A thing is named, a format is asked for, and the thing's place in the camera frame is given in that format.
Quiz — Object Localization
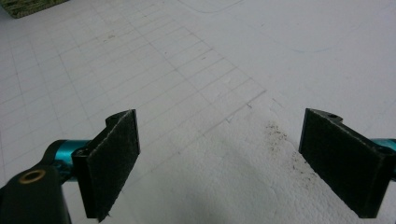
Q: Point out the green woven basket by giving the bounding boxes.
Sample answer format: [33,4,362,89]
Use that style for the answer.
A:
[0,0,70,20]

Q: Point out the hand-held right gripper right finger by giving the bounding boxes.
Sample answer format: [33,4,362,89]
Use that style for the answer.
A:
[298,107,396,219]

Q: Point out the white grid mat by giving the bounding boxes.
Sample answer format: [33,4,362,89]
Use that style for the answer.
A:
[0,0,396,224]

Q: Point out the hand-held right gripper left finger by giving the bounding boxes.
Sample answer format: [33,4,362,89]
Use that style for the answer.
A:
[72,108,141,223]

